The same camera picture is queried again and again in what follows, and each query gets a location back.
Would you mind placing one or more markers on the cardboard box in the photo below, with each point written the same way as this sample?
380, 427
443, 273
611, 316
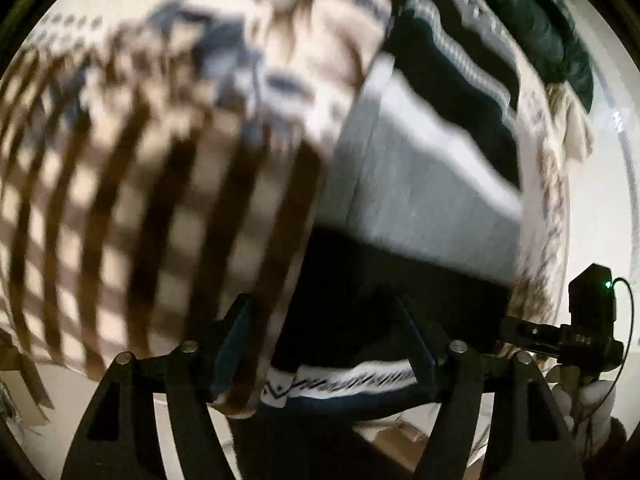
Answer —
400, 435

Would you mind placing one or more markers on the cream patterned blanket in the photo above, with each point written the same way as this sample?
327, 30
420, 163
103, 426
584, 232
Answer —
545, 200

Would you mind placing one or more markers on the cream fringed cloth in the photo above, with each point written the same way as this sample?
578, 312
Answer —
575, 125

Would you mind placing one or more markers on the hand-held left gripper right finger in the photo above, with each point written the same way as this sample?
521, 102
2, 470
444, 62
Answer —
419, 342

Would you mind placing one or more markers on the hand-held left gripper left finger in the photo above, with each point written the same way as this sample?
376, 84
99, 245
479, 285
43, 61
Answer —
234, 342

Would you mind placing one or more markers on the beige blue patterned cloth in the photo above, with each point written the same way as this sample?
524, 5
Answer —
280, 35

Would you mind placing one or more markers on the dark green jacket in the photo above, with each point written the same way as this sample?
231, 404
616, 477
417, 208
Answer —
540, 20

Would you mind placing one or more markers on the person's right hand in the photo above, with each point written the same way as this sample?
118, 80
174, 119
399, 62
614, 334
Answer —
582, 400

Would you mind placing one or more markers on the brown checkered cloth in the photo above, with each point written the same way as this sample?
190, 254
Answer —
125, 210

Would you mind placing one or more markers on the grey black striped sweater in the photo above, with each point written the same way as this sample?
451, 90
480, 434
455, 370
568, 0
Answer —
425, 190

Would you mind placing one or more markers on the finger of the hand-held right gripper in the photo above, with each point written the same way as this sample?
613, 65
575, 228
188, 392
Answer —
530, 332

